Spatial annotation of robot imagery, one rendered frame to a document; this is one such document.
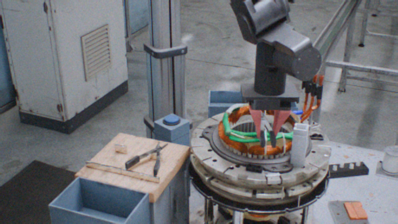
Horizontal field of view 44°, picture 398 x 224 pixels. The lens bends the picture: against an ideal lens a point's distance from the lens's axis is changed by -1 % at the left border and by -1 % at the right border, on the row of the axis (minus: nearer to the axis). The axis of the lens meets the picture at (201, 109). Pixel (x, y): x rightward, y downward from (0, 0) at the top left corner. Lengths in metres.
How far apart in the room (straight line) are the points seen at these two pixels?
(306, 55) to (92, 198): 0.57
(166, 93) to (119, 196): 0.53
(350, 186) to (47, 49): 2.23
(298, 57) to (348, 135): 2.73
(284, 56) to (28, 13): 2.60
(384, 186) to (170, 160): 0.75
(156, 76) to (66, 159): 1.81
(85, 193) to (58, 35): 2.19
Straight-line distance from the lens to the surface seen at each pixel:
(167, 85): 1.49
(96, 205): 1.11
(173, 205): 1.17
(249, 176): 1.01
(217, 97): 1.46
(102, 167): 1.09
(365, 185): 1.61
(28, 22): 3.30
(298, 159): 1.05
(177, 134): 1.33
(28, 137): 3.53
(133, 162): 1.07
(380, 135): 3.57
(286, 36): 0.82
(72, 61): 3.35
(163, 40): 1.45
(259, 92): 0.89
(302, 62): 0.80
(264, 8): 0.82
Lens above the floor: 1.67
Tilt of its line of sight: 27 degrees down
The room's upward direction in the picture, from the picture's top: straight up
